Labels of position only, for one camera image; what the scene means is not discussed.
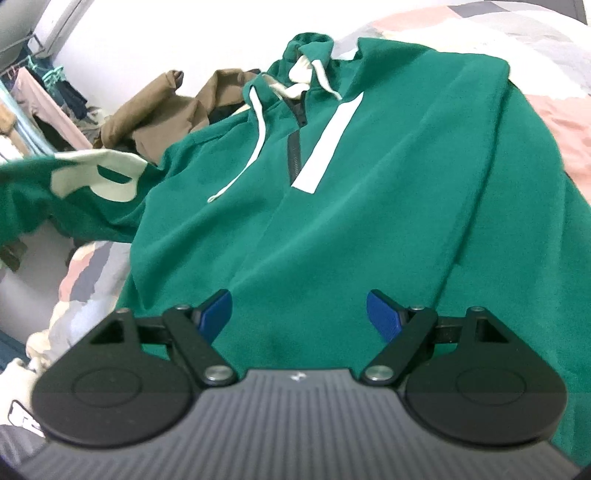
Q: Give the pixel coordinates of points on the row of hanging clothes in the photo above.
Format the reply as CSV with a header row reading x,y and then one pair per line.
x,y
32,115

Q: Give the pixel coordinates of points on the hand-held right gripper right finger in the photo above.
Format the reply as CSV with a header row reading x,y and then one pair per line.
x,y
383,314

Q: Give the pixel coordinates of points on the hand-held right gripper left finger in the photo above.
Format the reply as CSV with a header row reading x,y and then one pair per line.
x,y
214,314

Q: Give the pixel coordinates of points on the patchwork blanket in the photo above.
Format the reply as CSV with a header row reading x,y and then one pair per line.
x,y
565,115

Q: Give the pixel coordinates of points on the brown garment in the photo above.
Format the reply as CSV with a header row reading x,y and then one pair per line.
x,y
152,124

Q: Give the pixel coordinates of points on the green hoodie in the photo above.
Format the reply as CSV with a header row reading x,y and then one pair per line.
x,y
369,207

